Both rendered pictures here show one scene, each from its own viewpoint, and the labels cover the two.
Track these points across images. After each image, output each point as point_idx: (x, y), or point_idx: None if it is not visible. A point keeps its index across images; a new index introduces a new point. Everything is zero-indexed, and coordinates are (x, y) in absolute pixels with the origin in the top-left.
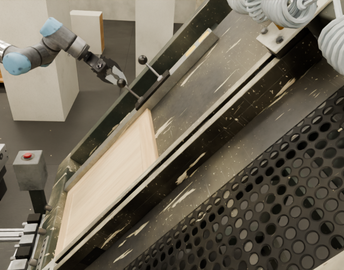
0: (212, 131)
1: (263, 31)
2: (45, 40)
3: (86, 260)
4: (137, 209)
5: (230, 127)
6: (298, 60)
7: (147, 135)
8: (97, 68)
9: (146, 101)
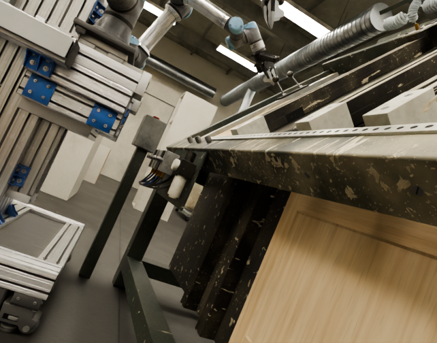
0: (386, 59)
1: (407, 33)
2: (246, 30)
3: (289, 116)
4: (336, 89)
5: (393, 62)
6: (424, 44)
7: None
8: (273, 57)
9: (289, 95)
